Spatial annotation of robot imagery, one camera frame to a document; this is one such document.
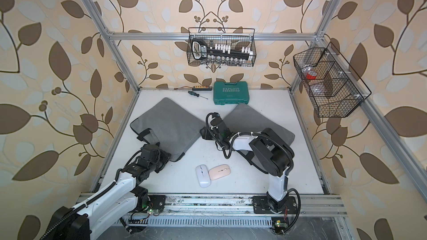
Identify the grey laptop bag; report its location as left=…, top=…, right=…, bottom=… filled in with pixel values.
left=222, top=103, right=296, bottom=166
left=130, top=98, right=205, bottom=162

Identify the white computer mouse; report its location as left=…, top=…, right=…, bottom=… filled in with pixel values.
left=195, top=164, right=211, bottom=188

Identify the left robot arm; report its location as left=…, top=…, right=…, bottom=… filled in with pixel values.
left=42, top=144, right=171, bottom=240

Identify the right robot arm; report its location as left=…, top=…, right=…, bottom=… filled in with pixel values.
left=201, top=112, right=294, bottom=206

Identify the pink computer mouse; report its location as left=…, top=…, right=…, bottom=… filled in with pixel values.
left=209, top=164, right=231, bottom=181

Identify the green tool case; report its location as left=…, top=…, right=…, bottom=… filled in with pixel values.
left=213, top=81, right=250, bottom=105

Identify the black screwdriver bit holder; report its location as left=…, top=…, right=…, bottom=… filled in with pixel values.
left=191, top=86, right=212, bottom=91

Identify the green black screwdriver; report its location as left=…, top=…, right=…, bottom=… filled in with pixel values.
left=188, top=91, right=208, bottom=100

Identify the red item in basket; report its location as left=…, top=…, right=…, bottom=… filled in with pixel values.
left=304, top=70, right=318, bottom=81

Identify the small circuit board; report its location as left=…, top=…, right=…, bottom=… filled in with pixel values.
left=271, top=218, right=289, bottom=235

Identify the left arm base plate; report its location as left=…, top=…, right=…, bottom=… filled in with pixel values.
left=143, top=194, right=166, bottom=216

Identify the black socket rail set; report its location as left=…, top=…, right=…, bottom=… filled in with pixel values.
left=186, top=37, right=256, bottom=62

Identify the back wire basket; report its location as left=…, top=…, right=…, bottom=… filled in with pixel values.
left=186, top=27, right=257, bottom=68

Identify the wire basket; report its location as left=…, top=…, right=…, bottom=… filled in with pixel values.
left=186, top=27, right=257, bottom=68
left=293, top=43, right=372, bottom=118

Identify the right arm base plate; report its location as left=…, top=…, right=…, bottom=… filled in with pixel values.
left=251, top=196, right=298, bottom=214

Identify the white slotted cable duct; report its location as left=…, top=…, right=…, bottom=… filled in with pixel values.
left=127, top=216, right=273, bottom=228

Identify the right wire basket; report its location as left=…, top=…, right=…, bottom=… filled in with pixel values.
left=293, top=43, right=372, bottom=118

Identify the aluminium frame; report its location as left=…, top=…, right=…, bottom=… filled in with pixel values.
left=86, top=0, right=427, bottom=240

